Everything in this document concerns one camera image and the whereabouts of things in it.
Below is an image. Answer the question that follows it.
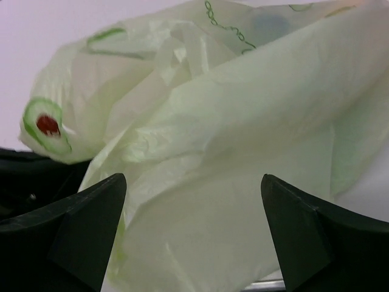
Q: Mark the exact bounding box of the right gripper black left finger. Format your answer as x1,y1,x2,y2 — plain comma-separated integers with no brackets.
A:
1,149,126,291

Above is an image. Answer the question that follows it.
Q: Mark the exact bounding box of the light green plastic bag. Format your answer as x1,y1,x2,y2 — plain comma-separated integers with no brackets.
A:
19,1,388,291

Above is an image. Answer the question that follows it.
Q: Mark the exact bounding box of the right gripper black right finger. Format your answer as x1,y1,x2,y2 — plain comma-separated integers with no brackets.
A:
261,175,388,292

